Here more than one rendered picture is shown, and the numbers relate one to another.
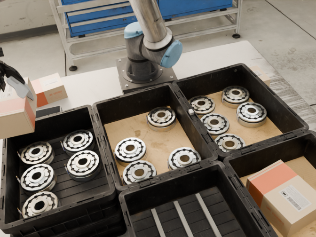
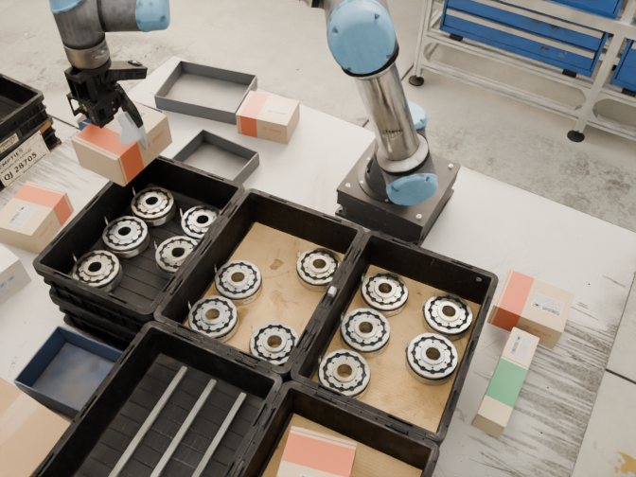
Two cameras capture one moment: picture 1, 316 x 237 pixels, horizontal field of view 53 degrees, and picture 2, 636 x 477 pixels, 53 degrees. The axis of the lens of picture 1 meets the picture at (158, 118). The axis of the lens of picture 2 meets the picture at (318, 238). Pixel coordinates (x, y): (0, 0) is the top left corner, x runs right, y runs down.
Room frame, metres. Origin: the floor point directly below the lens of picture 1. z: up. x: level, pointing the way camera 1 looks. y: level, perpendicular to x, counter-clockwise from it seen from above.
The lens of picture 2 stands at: (0.16, -0.54, 1.99)
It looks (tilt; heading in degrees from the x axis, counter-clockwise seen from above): 50 degrees down; 38
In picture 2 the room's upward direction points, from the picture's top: 2 degrees clockwise
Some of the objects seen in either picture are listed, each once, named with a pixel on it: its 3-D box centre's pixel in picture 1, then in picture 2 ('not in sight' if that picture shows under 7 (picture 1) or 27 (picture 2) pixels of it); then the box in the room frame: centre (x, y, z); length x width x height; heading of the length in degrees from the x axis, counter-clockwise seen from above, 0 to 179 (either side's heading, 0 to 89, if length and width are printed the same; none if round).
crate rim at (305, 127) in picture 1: (233, 105); (399, 326); (0.79, -0.26, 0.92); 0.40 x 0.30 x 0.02; 14
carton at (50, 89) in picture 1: (46, 90); (268, 116); (1.26, 0.52, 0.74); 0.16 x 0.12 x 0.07; 112
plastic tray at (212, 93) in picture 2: not in sight; (206, 91); (1.23, 0.76, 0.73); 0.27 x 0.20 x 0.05; 113
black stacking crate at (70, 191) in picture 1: (59, 169); (149, 240); (0.64, 0.32, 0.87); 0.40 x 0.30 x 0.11; 14
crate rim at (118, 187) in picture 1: (148, 130); (265, 273); (0.72, 0.03, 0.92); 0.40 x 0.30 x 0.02; 14
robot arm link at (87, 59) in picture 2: not in sight; (88, 49); (0.68, 0.40, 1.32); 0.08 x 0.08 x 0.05
